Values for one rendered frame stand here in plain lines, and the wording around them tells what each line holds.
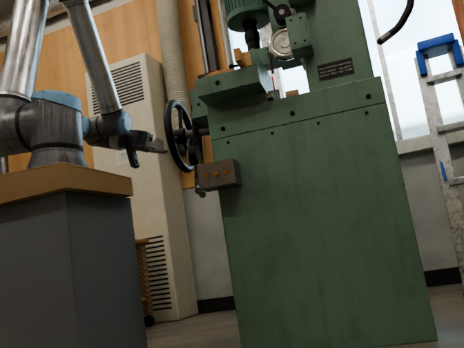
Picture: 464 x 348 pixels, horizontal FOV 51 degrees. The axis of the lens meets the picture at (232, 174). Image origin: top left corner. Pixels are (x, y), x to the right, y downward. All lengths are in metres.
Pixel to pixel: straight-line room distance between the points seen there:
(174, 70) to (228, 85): 1.93
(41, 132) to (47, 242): 0.34
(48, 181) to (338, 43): 1.05
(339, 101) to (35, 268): 1.01
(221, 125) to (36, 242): 0.68
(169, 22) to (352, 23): 2.05
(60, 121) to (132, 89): 1.97
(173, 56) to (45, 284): 2.42
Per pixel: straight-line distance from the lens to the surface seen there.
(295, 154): 1.57
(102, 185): 1.43
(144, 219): 3.28
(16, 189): 1.42
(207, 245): 3.39
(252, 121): 1.62
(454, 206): 2.27
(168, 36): 3.60
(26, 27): 1.87
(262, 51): 1.89
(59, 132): 1.53
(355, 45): 1.77
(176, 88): 3.44
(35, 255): 1.41
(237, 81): 1.58
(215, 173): 1.53
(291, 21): 1.73
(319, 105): 1.60
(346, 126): 1.57
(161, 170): 3.26
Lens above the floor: 0.30
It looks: 10 degrees up
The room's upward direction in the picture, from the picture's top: 9 degrees counter-clockwise
